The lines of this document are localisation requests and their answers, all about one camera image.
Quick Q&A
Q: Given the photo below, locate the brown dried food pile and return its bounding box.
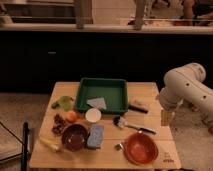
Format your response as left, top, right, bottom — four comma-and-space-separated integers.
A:
52, 114, 67, 136

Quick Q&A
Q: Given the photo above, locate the orange fruit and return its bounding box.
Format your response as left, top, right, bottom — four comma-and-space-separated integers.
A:
66, 110, 78, 123

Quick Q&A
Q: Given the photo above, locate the dish brush black handle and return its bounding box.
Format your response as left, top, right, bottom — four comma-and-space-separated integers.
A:
113, 116, 156, 134

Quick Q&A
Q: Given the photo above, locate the green plastic tray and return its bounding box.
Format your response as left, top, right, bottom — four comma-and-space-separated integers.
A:
75, 78, 128, 115

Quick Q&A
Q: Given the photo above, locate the white cup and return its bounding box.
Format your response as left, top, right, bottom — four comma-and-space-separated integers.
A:
85, 108, 101, 123

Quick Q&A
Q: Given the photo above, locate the dark purple bowl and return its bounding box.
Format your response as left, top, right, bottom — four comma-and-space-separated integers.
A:
61, 124, 88, 151

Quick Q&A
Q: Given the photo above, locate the small metal clip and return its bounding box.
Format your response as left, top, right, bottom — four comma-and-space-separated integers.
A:
114, 142, 124, 151

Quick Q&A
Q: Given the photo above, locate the grey cloth in tray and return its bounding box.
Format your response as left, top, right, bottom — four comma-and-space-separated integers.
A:
87, 97, 106, 109

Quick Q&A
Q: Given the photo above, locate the red bowl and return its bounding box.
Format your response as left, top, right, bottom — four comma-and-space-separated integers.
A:
124, 133, 158, 165

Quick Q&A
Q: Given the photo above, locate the black chair frame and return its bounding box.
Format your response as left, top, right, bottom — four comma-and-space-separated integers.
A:
0, 121, 30, 171

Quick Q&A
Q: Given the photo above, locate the wooden black eraser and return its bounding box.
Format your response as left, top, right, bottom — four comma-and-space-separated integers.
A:
129, 101, 148, 113

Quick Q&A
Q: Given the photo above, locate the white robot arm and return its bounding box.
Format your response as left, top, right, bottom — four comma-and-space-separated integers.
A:
158, 63, 213, 134

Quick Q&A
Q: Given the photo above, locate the blue sponge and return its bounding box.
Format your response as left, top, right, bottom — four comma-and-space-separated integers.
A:
87, 124, 104, 149

